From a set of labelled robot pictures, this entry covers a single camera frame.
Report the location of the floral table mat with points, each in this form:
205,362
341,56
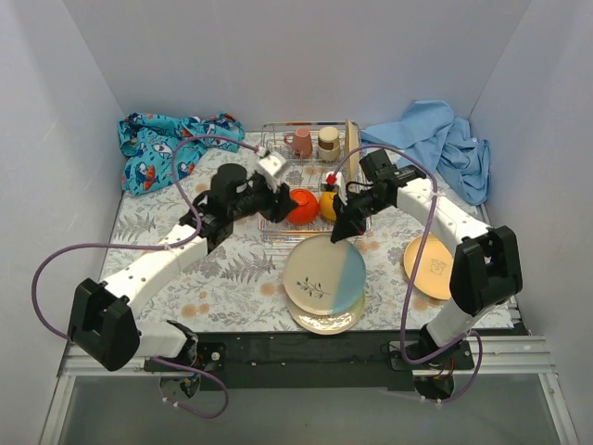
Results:
239,287

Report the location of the steel tumbler cup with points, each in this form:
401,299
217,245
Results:
328,144

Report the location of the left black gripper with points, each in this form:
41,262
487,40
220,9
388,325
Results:
271,200

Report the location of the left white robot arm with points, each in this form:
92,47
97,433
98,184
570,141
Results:
103,317

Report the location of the pale green plate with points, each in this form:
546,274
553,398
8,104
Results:
327,325

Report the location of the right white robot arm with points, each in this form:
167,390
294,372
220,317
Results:
486,269

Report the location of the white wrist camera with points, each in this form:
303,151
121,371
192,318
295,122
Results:
271,166
334,182

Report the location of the blue shark pattern cloth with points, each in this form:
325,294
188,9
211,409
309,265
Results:
161,149

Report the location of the wire dish rack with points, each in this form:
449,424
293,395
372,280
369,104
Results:
315,185

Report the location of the red orange bowl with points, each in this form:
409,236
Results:
307,207

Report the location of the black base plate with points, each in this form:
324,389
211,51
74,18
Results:
352,359

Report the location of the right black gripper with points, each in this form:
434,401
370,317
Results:
349,211

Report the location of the beige bird pattern plate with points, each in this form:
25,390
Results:
353,148

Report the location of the light blue shirt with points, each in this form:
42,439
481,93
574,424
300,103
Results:
430,132

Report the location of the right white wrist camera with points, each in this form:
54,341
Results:
334,182

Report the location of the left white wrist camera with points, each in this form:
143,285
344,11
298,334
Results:
271,166

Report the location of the pink mug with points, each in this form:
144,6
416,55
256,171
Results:
299,142

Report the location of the beige and blue plate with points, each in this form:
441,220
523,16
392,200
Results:
324,278

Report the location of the yellow bowl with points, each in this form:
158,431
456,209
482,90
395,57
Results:
326,205

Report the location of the aluminium frame rail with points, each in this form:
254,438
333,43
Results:
503,390

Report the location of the plain orange plate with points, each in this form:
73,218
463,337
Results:
434,271

